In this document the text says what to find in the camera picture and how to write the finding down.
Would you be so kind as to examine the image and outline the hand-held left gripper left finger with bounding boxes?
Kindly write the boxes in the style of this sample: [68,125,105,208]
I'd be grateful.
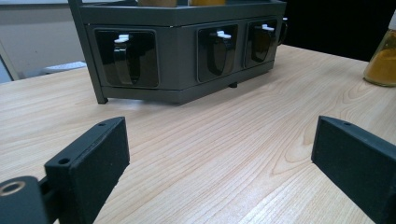
[44,116,131,224]

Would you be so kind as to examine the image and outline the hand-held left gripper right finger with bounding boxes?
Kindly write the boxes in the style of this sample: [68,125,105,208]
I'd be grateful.
[310,115,396,224]

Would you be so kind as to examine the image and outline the white-capped spice jar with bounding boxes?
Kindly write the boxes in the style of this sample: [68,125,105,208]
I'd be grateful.
[362,10,396,88]

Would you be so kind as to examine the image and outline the dark grey corner rack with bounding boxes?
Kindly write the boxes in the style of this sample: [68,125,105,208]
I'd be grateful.
[67,0,290,105]

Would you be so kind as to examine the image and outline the white flat object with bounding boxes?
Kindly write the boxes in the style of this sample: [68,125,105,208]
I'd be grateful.
[41,61,88,76]

